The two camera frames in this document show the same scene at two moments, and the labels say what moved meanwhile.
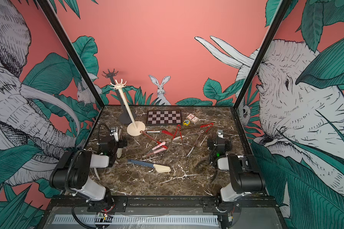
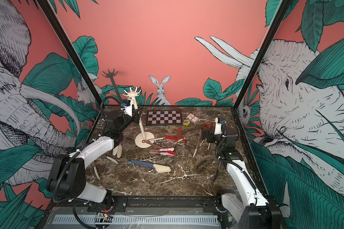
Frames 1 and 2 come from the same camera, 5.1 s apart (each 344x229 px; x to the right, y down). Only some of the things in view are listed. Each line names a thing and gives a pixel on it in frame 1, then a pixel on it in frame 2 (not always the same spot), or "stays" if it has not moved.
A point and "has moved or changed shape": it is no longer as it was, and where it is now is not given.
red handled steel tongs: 211,124 has moved or changed shape
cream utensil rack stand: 136,129 -> 140,140
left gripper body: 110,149 -> 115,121
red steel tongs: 163,131 has moved or changed shape
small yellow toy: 186,122 stays
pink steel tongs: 152,151 -> 155,151
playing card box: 192,118 stays
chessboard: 158,117 stays
